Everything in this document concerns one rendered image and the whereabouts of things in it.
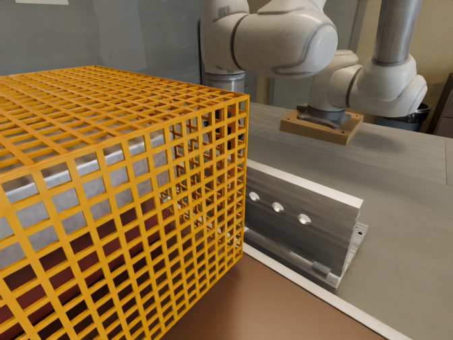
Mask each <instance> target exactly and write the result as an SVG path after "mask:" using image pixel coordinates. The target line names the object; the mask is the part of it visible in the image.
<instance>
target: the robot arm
mask: <svg viewBox="0 0 453 340"><path fill-rule="evenodd" d="M422 1H423V0H382V2H381V7H380V15H379V20H378V25H377V33H376V38H375V46H374V51H373V55H372V56H371V57H370V58H369V59H368V60H367V61H366V62H365V63H364V66H362V65H359V64H358V62H359V58H358V57H357V56H356V54H355V53H353V52H352V51H350V50H336V48H337V44H338V36H337V30H336V27H335V25H334V24H333V22H332V21H331V20H330V19H329V18H328V17H327V16H326V15H325V14H324V12H323V7H324V4H325V2H326V0H272V1H271V2H269V3H268V4H267V5H265V6H263V7H262V8H260V9H259V10H258V12H257V13H255V14H249V6H248V3H247V0H204V2H203V5H202V13H201V21H200V44H201V52H202V59H203V62H204V67H205V73H206V74H205V78H206V86H207V87H211V88H217V89H221V90H228V91H232V92H238V93H242V94H244V81H245V71H246V72H251V73H253V74H255V75H258V76H263V77H267V78H277V79H286V80H293V79H301V78H308V77H310V76H313V78H312V81H311V88H310V91H309V102H308V105H297V110H298V111H300V112H302V113H301V114H298V115H297V119H300V120H304V121H309V122H312V123H316V124H319V125H323V126H326V127H329V128H332V129H334V130H337V129H338V128H339V126H340V125H341V124H343V123H344V122H345V121H346V120H348V119H350V118H351V114H348V113H345V109H346V108H352V109H355V110H358V111H361V112H364V113H368V114H372V115H377V116H382V117H404V116H407V115H410V114H412V113H414V112H415V111H416V110H417V108H418V106H419V105H420V104H421V101H422V100H423V98H424V96H425V94H426V92H427V85H426V81H425V79H424V78H423V76H420V75H417V70H416V61H415V60H414V58H413V57H412V56H411V55H410V54H409V52H410V49H411V44H412V41H413V36H414V33H415V28H416V25H417V20H418V17H419V12H420V9H421V4H422Z"/></svg>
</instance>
